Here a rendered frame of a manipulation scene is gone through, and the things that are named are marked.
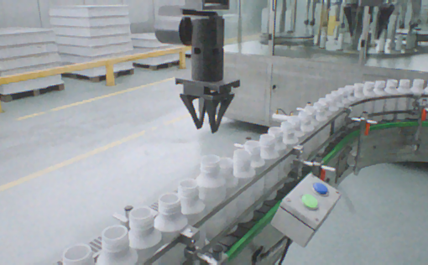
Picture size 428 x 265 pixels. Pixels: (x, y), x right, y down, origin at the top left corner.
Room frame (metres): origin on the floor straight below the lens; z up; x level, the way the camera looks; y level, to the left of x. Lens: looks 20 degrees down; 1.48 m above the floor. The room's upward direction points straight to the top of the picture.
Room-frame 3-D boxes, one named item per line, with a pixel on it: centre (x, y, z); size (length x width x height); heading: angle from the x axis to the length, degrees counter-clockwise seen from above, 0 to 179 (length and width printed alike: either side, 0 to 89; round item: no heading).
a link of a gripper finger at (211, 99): (0.64, 0.01, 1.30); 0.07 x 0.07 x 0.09; 55
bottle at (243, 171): (0.74, -0.06, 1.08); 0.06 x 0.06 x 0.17
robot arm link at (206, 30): (0.65, 0.02, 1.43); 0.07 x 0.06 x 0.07; 55
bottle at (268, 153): (0.83, -0.13, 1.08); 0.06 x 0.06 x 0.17
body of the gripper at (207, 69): (0.65, 0.01, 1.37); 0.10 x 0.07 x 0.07; 55
